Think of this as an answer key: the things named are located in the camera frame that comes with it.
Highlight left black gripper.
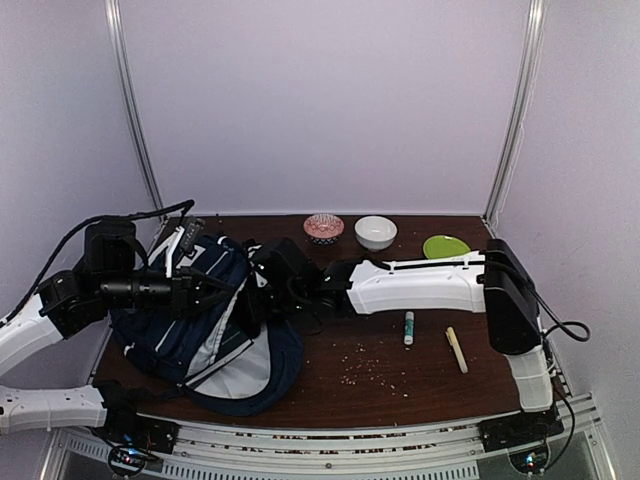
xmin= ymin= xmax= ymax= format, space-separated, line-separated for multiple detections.
xmin=96 ymin=262 xmax=234 ymax=321

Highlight blue Humor book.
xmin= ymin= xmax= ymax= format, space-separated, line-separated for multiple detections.
xmin=216 ymin=323 xmax=253 ymax=363

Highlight navy blue backpack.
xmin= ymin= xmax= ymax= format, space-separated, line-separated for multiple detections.
xmin=110 ymin=234 xmax=304 ymax=417

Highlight white green glue stick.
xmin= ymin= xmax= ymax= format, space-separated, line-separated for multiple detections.
xmin=403 ymin=311 xmax=415 ymax=347

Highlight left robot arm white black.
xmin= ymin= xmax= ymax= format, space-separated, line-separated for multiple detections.
xmin=1 ymin=268 xmax=236 ymax=444

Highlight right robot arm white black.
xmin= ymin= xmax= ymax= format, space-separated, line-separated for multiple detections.
xmin=250 ymin=238 xmax=553 ymax=442

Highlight red patterned bowl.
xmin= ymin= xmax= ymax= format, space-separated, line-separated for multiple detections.
xmin=303 ymin=214 xmax=345 ymax=246

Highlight white ceramic bowl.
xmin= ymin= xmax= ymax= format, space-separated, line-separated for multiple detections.
xmin=354 ymin=216 xmax=398 ymax=252

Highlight green plate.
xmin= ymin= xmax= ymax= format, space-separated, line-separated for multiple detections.
xmin=423 ymin=235 xmax=471 ymax=260

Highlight cream yellow marker pen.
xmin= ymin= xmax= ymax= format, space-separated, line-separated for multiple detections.
xmin=445 ymin=326 xmax=469 ymax=374

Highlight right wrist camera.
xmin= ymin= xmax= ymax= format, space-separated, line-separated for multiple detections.
xmin=251 ymin=238 xmax=322 ymax=289

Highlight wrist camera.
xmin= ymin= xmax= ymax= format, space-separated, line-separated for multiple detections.
xmin=82 ymin=215 xmax=207 ymax=281
xmin=251 ymin=238 xmax=322 ymax=289

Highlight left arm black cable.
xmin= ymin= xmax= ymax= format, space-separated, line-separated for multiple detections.
xmin=0 ymin=199 xmax=196 ymax=326

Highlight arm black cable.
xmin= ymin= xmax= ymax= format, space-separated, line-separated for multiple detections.
xmin=0 ymin=199 xmax=196 ymax=326
xmin=529 ymin=289 xmax=591 ymax=344

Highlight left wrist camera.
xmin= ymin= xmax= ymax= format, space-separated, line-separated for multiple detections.
xmin=82 ymin=215 xmax=207 ymax=281

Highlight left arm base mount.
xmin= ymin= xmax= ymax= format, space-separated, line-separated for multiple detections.
xmin=89 ymin=415 xmax=180 ymax=479

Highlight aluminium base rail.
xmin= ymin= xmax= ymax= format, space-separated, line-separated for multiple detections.
xmin=47 ymin=392 xmax=614 ymax=480

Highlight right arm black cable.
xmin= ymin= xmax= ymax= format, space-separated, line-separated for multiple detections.
xmin=529 ymin=289 xmax=591 ymax=344

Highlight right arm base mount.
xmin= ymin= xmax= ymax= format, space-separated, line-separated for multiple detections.
xmin=477 ymin=410 xmax=564 ymax=476

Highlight left aluminium frame post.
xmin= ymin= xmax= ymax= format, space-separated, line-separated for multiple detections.
xmin=104 ymin=0 xmax=164 ymax=209

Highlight aluminium frame post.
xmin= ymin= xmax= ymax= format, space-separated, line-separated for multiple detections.
xmin=104 ymin=0 xmax=164 ymax=209
xmin=483 ymin=0 xmax=548 ymax=235

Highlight right aluminium frame post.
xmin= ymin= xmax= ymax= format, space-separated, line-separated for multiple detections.
xmin=483 ymin=0 xmax=548 ymax=235

